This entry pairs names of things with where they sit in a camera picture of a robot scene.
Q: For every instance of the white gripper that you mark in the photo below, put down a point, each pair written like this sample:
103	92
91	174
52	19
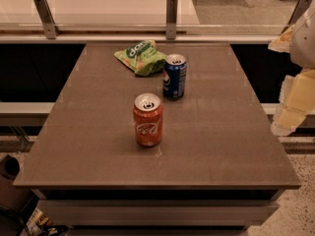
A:
303	44

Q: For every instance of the orange coke can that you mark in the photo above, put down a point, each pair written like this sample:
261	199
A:
148	114

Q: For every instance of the blue pepsi can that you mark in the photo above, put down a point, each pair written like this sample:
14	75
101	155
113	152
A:
174	76

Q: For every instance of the green chip bag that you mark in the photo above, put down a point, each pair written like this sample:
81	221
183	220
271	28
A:
142	58

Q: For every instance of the white table drawer base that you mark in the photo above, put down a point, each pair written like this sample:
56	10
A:
242	213

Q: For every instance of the printed package on floor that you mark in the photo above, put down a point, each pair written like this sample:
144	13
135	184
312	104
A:
41	225

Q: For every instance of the dark bin at left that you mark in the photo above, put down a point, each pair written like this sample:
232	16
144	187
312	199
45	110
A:
11	197

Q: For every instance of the right metal railing bracket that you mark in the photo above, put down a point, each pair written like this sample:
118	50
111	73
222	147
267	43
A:
301	7

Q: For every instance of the metal railing bracket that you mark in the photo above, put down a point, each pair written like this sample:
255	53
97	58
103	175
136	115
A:
301	7
51	31
171	19

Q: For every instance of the middle metal railing bracket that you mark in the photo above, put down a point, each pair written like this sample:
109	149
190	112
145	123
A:
171	19

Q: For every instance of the left metal railing bracket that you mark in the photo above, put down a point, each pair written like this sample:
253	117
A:
51	31

